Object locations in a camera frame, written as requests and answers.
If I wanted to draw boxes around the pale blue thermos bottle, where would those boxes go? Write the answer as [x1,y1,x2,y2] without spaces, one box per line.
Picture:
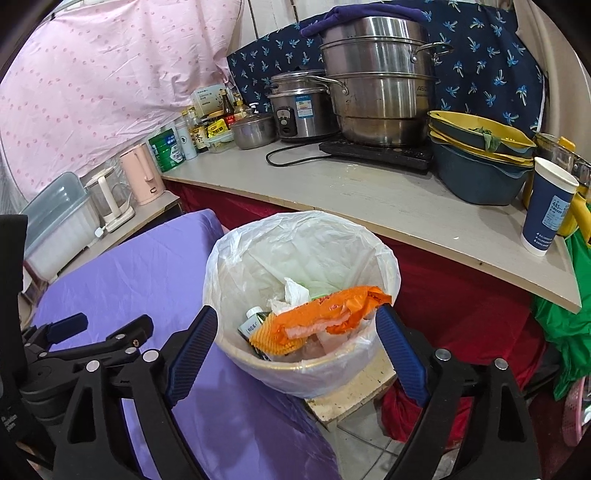
[178,122,198,161]

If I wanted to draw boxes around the pink electric kettle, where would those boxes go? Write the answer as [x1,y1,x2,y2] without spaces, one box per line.
[120,143,166,206]

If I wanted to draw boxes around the glass lidded pot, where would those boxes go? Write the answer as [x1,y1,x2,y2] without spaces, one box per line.
[536,133,591,185]

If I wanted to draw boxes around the blue paper cup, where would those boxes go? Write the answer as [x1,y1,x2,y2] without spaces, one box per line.
[521,157,580,258]

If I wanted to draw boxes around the yellow container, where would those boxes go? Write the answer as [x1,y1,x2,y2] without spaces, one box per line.
[523,182,587,237]

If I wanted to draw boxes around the pink plastic basket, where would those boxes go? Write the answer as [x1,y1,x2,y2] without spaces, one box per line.
[561,378,591,462]

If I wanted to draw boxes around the orange snack packet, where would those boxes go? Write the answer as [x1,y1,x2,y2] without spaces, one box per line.
[272,285,394,343]

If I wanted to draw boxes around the orange waffle sponge cloth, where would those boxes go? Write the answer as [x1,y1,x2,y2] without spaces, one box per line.
[249,316,315,356]

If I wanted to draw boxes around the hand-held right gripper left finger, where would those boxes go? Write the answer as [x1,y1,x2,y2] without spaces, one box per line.
[54,305,219,480]

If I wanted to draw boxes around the steel rice cooker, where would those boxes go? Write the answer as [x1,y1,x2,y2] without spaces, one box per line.
[264,69,340,141]

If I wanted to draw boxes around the large steel steamer pot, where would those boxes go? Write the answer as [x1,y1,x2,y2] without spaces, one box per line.
[305,16,455,147]

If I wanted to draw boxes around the navy printed cloth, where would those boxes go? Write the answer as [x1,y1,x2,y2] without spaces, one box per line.
[226,2,548,139]

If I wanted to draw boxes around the purple cloth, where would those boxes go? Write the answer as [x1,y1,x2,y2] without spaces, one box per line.
[300,4,432,38]

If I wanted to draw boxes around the waste bin with white liner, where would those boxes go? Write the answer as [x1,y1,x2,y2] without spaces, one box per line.
[203,210,402,400]

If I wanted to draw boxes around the green white milk carton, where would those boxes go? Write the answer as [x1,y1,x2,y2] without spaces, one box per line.
[238,307,273,344]

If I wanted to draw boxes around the pink dotted cloth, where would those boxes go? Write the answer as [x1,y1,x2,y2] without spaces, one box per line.
[0,0,245,204]

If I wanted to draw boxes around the white dish box grey lid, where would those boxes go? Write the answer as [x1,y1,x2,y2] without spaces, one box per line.
[21,172,102,282]

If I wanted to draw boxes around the green tin can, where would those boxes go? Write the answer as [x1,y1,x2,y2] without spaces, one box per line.
[148,128,184,174]

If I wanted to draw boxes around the green plastic bag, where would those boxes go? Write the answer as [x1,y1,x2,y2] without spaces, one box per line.
[531,228,591,402]

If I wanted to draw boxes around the purple tablecloth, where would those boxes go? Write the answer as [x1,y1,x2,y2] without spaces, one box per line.
[30,209,342,480]

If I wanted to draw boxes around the black induction cooker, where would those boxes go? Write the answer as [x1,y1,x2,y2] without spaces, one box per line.
[318,136,435,175]

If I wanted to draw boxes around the wooden stool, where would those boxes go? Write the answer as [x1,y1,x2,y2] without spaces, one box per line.
[302,351,399,432]

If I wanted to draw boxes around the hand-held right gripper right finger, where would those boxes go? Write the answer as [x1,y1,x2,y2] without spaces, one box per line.
[375,305,543,480]

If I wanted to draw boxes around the black power cable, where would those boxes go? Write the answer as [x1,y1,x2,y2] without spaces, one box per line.
[265,143,340,168]

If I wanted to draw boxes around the clear glass food container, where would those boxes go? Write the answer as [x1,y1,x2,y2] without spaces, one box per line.
[205,131,236,154]

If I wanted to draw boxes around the small steel pot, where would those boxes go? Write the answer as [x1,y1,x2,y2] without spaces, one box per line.
[229,107,276,151]

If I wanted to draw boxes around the white green carton box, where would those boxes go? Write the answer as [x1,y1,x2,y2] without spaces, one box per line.
[191,85,229,116]

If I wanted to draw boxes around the dark bottle white label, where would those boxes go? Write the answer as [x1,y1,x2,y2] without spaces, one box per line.
[189,108,210,154]

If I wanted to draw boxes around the glass electric kettle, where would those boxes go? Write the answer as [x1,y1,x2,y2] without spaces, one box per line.
[84,167,136,233]

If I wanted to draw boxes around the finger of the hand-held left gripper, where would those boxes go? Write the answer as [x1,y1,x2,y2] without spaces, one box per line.
[21,312,89,358]
[41,315,154,365]

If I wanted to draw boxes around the stacked yellow blue basins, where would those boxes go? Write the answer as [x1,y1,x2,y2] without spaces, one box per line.
[427,110,537,206]

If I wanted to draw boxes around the clear plastic bag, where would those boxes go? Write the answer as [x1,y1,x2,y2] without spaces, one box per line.
[295,332,365,361]

